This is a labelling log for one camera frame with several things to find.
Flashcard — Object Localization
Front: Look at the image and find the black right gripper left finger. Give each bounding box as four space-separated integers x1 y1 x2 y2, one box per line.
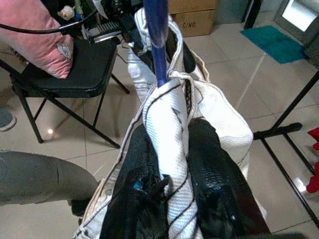
99 123 172 239

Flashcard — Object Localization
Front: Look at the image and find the grey sneaker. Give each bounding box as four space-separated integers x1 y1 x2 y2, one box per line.
0 107 17 132

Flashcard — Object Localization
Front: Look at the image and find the purple plastic hanger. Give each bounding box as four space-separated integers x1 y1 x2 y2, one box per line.
143 0 171 88

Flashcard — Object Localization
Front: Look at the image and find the thick black cable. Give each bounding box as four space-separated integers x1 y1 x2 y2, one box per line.
0 4 100 34

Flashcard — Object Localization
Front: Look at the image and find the red polo shirt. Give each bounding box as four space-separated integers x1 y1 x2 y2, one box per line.
306 128 319 194

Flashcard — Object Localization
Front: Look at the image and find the small plush toy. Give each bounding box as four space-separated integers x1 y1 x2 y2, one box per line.
57 4 75 20

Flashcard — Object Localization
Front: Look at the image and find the pink cushion cartoon print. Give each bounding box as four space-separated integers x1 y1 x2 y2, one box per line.
0 0 74 80

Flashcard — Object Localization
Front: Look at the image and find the cardboard box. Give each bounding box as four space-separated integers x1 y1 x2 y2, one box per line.
169 0 216 38

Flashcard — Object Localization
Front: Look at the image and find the teal rug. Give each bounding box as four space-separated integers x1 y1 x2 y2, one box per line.
239 24 308 65

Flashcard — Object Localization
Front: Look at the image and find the white denim garment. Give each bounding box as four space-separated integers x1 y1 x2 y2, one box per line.
72 7 269 239

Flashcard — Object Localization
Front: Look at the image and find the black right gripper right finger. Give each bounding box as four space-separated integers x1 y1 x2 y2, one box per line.
186 118 272 236

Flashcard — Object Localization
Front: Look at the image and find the black folding chair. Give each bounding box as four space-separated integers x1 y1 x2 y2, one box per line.
0 37 130 150

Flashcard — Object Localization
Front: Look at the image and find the black garment rack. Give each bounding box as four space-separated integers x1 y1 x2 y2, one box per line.
253 73 319 222

